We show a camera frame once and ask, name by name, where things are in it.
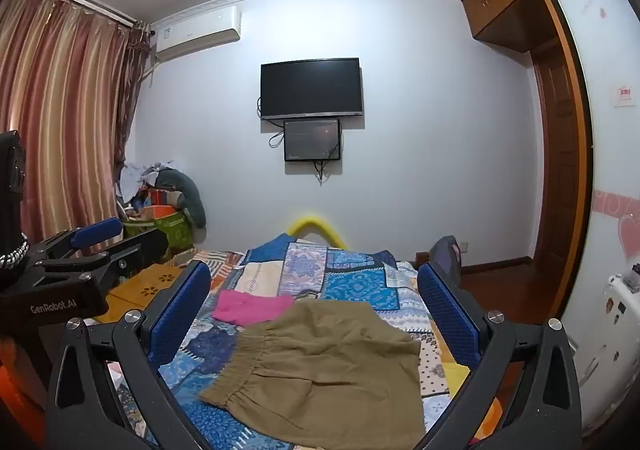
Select brown wooden door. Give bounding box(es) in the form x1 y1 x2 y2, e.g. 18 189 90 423
530 37 578 276

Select blue patchwork blanket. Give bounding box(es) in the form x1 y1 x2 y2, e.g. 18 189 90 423
107 232 501 450

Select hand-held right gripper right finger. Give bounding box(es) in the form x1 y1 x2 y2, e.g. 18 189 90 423
416 261 584 450

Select green storage bag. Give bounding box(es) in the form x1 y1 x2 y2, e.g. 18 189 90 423
122 211 196 257

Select grey garment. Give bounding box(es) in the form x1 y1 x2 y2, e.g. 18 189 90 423
159 168 207 229

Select small black wall monitor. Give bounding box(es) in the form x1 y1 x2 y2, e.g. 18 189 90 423
283 118 343 163

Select pink folded cloth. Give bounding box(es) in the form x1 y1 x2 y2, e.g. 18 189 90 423
212 290 295 328

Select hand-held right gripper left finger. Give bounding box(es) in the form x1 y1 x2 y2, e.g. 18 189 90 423
45 260 213 450

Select white air conditioner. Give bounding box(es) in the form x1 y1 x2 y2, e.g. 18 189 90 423
151 6 243 64

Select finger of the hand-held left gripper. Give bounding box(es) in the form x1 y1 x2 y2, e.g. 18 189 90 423
29 217 124 265
35 230 170 282

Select black television cable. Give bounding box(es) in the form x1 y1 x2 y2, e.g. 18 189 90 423
257 96 286 149

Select pile of clothes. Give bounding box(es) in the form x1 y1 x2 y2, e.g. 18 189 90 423
116 161 187 220

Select black wall television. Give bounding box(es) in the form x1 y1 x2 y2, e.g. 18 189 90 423
259 57 362 121

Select wooden board with flower cutouts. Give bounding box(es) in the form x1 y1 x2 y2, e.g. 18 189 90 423
104 260 190 312

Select striped pink curtain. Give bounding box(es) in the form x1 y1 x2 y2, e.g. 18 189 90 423
0 0 151 245

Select yellow foam arch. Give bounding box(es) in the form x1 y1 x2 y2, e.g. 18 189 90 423
286 214 347 249

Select khaki pants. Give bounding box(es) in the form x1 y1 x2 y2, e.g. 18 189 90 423
199 301 427 449

